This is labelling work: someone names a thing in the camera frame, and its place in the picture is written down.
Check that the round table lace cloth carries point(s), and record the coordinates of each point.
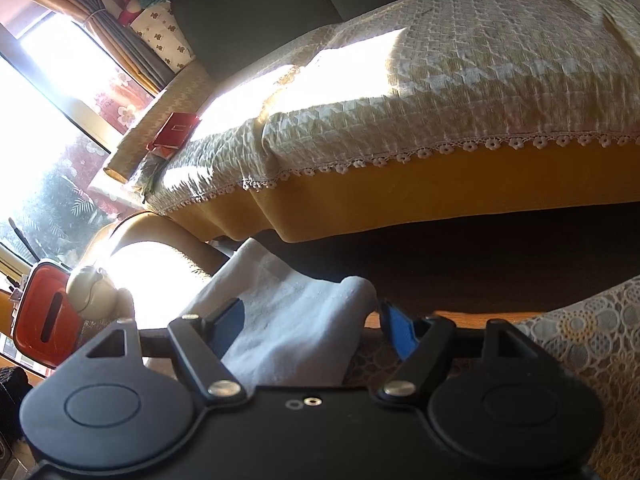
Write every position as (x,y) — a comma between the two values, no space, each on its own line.
(552,397)

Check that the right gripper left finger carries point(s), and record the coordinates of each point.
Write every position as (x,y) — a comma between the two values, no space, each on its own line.
(199,343)

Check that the yellow grey curtain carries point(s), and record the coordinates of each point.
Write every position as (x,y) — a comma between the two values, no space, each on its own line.
(130,52)

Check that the white bear pattern pillow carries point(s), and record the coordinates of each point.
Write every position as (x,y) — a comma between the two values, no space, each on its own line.
(157,26)

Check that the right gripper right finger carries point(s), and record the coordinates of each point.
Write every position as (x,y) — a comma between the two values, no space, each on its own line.
(424,347)

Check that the white printed sweatshirt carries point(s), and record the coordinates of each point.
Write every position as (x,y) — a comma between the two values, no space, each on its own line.
(298,331)

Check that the green sofa with lace cover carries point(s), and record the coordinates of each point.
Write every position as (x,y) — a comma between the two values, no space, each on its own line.
(422,110)

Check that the orange tissue box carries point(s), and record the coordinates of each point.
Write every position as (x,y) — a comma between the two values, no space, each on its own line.
(46,327)

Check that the red booklet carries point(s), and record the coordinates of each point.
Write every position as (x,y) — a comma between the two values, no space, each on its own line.
(173,134)

